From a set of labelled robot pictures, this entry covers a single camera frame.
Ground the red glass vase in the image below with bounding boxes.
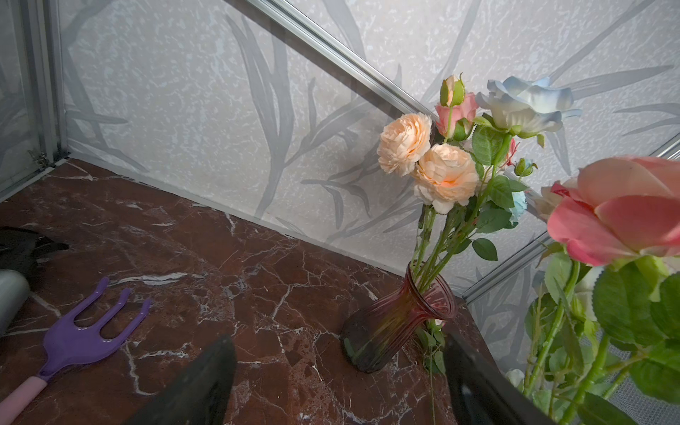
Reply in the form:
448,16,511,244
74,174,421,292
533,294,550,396
339,268,456,374

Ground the small pink rose stem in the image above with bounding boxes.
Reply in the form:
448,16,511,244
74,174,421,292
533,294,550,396
436,93,478,142

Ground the white blue rose stem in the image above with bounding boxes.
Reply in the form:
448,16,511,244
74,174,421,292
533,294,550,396
415,77,577,291

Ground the peach rose stem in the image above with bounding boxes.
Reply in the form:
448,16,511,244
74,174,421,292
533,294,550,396
376,73,482,277

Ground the pink purple garden fork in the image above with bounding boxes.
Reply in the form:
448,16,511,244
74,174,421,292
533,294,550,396
1,277,152,424

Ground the spray bottle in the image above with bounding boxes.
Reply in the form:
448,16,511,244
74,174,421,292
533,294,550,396
1,226,69,336

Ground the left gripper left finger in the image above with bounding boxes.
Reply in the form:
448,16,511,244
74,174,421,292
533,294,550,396
127,336,237,425

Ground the light blue flower stem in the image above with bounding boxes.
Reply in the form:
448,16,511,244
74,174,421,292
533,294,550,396
510,191,528,225

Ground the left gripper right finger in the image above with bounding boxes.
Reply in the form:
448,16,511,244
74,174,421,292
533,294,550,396
444,333,554,425

